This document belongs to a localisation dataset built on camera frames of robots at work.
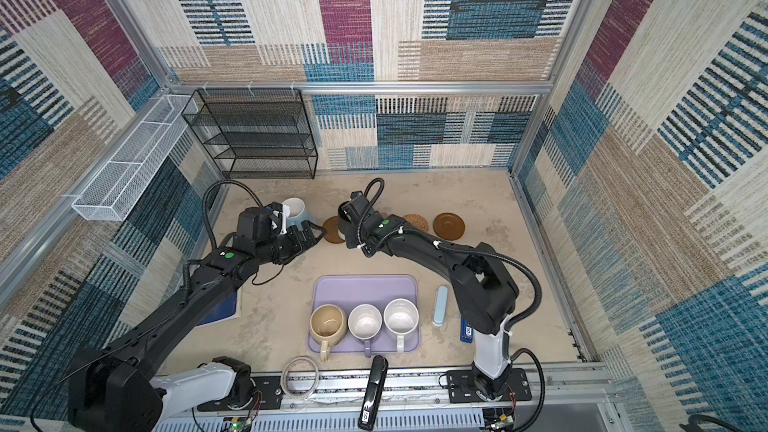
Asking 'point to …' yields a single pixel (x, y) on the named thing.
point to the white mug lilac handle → (364, 322)
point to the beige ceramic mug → (328, 326)
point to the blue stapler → (466, 330)
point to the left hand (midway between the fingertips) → (318, 233)
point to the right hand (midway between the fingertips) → (355, 235)
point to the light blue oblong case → (440, 306)
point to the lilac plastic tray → (348, 291)
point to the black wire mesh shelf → (255, 133)
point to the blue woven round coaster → (307, 216)
